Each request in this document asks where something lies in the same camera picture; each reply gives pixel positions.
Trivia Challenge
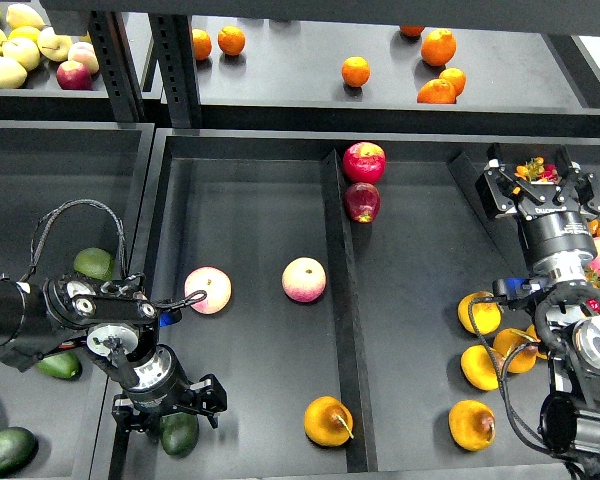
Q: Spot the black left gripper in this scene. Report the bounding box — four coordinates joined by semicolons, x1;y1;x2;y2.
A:
111;349;227;435

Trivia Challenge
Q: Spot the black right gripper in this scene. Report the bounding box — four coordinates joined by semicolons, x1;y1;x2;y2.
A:
475;143;600;273

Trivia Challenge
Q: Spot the dark green avocado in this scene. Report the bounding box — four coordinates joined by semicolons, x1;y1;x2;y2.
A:
159;412;199;457

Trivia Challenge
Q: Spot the yellow pear with stem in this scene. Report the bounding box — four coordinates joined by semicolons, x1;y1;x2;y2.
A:
303;396;354;447

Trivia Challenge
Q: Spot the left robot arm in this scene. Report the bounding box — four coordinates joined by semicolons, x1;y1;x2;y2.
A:
0;201;227;432

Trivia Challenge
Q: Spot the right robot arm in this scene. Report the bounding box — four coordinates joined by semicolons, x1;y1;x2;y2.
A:
475;143;600;479

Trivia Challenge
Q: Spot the avocado left tray middle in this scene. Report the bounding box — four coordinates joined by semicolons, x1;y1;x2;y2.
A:
35;351;82;380

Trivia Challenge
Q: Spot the yellow pear upper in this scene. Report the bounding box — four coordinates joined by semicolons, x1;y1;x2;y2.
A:
457;291;502;334

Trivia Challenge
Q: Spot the yellow pear by divider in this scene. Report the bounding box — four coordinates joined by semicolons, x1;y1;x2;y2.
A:
525;324;547;360

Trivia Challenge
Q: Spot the light green avocado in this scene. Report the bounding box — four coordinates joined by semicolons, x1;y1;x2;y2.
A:
73;247;114;281

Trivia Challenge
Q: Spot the avocado bottom left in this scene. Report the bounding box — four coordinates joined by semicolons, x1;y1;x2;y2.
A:
0;427;37;476

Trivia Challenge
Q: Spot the yellow pear middle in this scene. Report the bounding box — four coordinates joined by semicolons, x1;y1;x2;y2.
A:
492;328;537;374

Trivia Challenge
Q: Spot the yellow pear left lower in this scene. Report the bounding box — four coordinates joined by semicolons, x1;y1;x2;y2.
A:
460;345;504;391

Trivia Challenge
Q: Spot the yellow pear lower right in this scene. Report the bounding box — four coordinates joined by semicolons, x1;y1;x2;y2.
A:
448;400;496;452

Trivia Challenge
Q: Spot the cherry tomato bunch upper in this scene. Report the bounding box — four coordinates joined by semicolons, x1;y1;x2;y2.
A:
515;157;560;184

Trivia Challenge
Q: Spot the cherry tomato bunch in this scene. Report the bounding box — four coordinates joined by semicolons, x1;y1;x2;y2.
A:
585;267;600;290
515;157;560;184

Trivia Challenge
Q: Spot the cherry tomato bunch lower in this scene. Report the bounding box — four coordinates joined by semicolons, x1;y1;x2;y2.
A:
585;267;600;290

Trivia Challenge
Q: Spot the pink apple left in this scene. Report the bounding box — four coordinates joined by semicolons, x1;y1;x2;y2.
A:
184;266;232;315

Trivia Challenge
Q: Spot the pink apple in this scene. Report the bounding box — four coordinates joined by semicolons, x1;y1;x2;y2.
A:
281;257;326;303
184;266;232;315

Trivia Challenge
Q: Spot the orange behind front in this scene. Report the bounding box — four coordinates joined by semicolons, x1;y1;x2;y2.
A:
439;67;467;96

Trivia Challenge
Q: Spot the orange front right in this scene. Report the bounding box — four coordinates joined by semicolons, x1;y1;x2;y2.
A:
417;79;456;104

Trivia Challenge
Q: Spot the large orange upper right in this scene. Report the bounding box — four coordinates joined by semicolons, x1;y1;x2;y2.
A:
421;28;457;67

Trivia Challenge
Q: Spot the dark red apple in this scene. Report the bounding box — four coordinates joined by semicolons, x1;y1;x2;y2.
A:
344;182;381;224

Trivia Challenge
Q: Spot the bright red apple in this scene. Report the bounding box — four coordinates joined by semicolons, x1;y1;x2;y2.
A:
343;142;386;184

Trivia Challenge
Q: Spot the pink apple centre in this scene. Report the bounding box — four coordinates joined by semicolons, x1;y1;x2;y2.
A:
281;257;326;303

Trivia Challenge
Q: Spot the black centre tray divider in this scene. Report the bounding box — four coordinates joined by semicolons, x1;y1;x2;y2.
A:
320;151;378;473

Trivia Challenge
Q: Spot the orange under shelf edge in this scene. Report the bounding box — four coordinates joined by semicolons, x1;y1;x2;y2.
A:
399;25;425;38

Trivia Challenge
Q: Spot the black centre tray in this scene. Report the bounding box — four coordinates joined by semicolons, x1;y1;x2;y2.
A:
88;128;600;480

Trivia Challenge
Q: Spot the black tray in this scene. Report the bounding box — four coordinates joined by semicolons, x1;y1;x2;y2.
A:
0;121;154;479
88;128;600;480

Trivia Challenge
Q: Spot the orange centre shelf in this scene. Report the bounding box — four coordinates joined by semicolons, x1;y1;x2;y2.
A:
341;56;371;88

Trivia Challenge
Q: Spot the black left tray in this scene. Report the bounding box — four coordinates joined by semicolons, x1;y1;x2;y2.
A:
0;121;154;479

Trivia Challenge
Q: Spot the red apple on shelf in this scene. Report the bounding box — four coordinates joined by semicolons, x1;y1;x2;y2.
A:
56;60;93;91

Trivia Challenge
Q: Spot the orange far left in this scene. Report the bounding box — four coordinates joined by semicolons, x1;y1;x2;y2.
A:
191;28;213;61

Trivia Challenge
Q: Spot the black shelf post left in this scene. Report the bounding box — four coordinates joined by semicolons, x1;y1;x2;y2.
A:
88;11;145;123

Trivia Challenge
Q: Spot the black shelf post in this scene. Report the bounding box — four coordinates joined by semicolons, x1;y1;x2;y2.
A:
88;11;145;123
148;13;202;129

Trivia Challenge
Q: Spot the black shelf post right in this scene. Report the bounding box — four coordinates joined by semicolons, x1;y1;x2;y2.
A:
148;13;202;129

